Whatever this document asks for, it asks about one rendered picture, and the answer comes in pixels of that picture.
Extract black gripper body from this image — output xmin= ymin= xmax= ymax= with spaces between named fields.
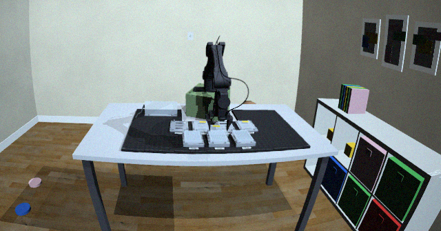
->
xmin=205 ymin=110 xmax=233 ymax=120

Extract white multi-well plate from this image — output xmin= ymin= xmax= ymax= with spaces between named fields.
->
xmin=232 ymin=130 xmax=254 ymax=143
xmin=184 ymin=131 xmax=202 ymax=143
xmin=208 ymin=131 xmax=228 ymax=143

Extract white control panel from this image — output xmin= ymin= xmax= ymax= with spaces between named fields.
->
xmin=135 ymin=101 xmax=177 ymax=118

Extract white lid park plate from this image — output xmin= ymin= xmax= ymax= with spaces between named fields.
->
xmin=214 ymin=121 xmax=235 ymax=132

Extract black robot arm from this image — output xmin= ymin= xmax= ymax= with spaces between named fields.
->
xmin=193 ymin=42 xmax=232 ymax=121

